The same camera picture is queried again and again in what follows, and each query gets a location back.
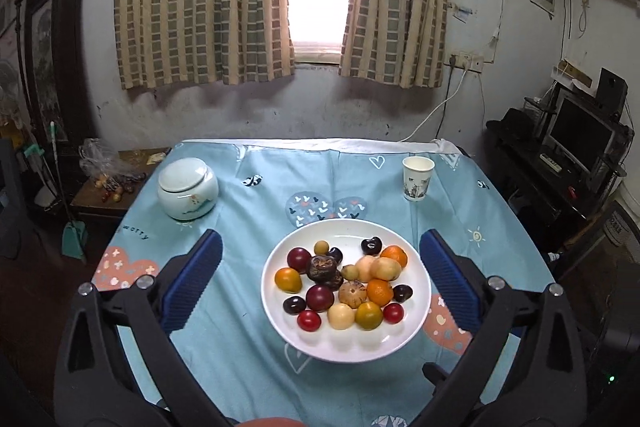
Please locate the black speaker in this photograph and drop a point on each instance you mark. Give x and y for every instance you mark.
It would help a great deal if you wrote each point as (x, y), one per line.
(612, 92)

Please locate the black hat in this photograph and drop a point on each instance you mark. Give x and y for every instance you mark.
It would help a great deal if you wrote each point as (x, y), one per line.
(515, 124)

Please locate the dark brown water chestnut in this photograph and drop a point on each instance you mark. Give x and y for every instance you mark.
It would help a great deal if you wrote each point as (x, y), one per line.
(320, 263)
(331, 278)

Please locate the celadon ceramic jar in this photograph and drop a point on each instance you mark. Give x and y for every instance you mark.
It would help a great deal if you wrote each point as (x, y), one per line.
(195, 204)

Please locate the pale peach fruit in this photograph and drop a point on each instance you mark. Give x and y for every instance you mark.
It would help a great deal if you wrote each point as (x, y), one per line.
(364, 268)

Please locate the heart-shaped dark plum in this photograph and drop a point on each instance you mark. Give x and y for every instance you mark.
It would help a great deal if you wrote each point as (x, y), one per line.
(371, 246)

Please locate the orange-yellow persimmon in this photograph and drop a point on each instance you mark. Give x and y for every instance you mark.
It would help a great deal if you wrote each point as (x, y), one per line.
(288, 279)

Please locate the clear plastic bag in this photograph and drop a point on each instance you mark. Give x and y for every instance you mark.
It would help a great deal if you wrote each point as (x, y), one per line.
(102, 159)

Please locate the dark red plum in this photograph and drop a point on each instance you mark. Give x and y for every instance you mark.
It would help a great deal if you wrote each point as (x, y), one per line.
(320, 297)
(299, 258)

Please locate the small olive longan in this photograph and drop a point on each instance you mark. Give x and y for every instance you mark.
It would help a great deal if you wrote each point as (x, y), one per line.
(350, 272)
(321, 248)

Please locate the small red tomato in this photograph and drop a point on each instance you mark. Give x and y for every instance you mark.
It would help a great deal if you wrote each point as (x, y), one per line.
(393, 313)
(309, 320)

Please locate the printed paper cup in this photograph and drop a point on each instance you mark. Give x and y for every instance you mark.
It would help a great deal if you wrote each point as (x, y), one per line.
(417, 179)

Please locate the white floor fan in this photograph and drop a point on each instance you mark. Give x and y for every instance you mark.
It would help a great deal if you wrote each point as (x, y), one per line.
(622, 229)

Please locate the dark wooden framed picture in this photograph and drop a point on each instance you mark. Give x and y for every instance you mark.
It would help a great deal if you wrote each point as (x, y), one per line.
(52, 47)

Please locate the black computer monitor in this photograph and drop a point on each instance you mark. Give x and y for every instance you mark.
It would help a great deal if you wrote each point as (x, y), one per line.
(582, 134)

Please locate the wooden side table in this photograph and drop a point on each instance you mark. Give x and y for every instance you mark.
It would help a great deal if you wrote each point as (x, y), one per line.
(145, 157)

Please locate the orange mandarin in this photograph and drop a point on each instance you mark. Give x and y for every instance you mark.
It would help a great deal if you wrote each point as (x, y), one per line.
(396, 256)
(380, 292)

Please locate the cardboard box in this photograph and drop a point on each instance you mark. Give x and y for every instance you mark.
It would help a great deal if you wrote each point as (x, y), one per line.
(575, 74)

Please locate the beige round pear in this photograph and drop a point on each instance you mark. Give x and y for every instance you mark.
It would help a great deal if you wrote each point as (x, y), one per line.
(386, 269)

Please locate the celadon jar lid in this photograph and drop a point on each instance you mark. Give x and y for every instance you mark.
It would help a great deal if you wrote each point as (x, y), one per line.
(182, 174)

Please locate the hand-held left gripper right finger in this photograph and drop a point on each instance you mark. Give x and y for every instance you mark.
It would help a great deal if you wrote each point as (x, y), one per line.
(450, 279)

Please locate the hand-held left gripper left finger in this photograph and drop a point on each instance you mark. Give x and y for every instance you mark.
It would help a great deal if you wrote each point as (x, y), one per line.
(192, 279)

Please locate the small dark purple plum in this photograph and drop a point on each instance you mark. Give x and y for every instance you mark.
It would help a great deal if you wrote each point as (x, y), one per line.
(294, 305)
(335, 255)
(402, 292)

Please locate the striped tan round fruit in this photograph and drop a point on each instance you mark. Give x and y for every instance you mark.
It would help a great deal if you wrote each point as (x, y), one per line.
(353, 294)

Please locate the white oval plate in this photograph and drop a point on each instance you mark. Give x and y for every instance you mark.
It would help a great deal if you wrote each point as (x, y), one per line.
(350, 347)

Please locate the red stool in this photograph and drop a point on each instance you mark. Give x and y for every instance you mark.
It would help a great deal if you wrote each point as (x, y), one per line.
(265, 422)

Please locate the green-orange tangerine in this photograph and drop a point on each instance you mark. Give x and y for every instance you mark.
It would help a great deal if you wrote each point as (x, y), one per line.
(369, 315)

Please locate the black tv stand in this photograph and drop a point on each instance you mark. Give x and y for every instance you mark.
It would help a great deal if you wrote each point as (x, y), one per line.
(550, 194)

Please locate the pile of small brown fruits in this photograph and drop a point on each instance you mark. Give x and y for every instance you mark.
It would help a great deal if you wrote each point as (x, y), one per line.
(112, 193)

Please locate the light blue printed tablecloth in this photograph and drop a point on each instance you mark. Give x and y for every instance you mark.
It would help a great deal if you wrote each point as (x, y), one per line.
(240, 257)

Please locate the green broom and dustpan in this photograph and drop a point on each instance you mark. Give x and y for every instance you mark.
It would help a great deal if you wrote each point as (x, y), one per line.
(75, 239)

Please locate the white wall socket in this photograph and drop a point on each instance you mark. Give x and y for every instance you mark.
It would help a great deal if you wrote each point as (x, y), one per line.
(465, 62)

